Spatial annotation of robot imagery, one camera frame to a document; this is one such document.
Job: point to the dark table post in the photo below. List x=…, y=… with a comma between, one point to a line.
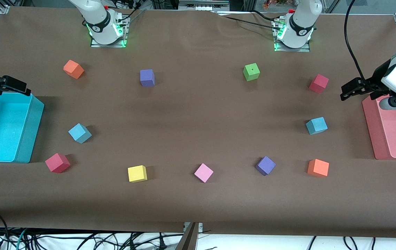
x=189, y=241

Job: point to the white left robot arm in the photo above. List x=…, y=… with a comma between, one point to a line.
x=302, y=24

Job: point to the orange background clutter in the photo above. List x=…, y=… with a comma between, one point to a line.
x=274, y=2

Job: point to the yellow foam block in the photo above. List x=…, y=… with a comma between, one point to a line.
x=137, y=173

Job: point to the pink foam block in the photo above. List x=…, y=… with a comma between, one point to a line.
x=203, y=173

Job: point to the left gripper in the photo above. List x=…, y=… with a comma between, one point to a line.
x=377, y=80

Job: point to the orange foam block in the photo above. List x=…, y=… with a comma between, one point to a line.
x=318, y=168
x=73, y=69

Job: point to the red foam block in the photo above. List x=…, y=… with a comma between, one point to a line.
x=57, y=163
x=319, y=83

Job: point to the light blue foam block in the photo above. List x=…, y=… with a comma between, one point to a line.
x=79, y=133
x=316, y=126

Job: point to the brown table cloth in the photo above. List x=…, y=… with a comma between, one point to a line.
x=198, y=139

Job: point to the aluminium corner bracket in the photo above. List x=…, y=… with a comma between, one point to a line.
x=2, y=9

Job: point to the purple foam block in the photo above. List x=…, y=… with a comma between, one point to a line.
x=265, y=165
x=147, y=77

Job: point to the cyan plastic bin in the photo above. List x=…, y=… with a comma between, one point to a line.
x=0, y=132

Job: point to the green foam block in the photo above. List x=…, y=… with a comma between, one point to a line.
x=251, y=72

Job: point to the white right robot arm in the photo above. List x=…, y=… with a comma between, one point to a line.
x=97, y=21

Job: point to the small metal bracket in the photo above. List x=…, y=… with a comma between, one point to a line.
x=185, y=227

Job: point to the pink plastic bin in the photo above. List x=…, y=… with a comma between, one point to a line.
x=392, y=139

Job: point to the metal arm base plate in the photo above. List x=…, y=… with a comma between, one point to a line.
x=302, y=49
x=95, y=44

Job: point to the gray background device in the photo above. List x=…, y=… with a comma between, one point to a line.
x=203, y=5

